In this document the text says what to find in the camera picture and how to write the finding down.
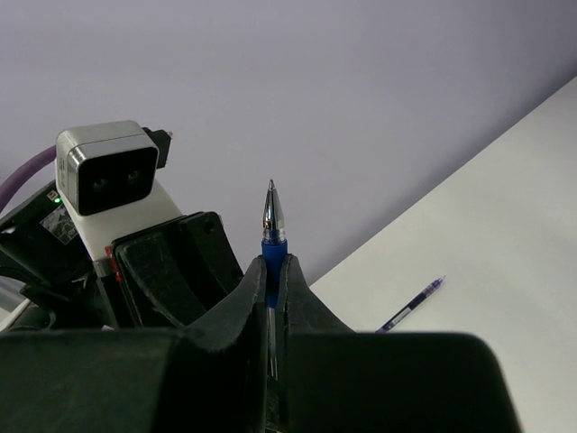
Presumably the dark blue ballpoint pen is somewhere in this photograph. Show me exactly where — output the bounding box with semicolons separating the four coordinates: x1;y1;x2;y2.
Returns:
261;179;288;379

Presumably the purple gel pen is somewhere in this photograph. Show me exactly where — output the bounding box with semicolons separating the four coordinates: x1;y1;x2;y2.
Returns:
375;276;445;334

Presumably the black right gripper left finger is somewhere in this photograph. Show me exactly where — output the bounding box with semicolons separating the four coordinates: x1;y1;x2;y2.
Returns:
1;257;267;432

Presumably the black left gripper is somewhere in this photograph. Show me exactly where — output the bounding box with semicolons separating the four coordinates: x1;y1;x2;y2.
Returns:
1;181;243;333

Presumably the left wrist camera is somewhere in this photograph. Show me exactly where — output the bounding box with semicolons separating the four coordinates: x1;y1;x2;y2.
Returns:
55;120;172;217

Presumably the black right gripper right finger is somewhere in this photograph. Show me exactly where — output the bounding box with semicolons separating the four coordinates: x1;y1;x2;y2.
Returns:
276;255;521;432

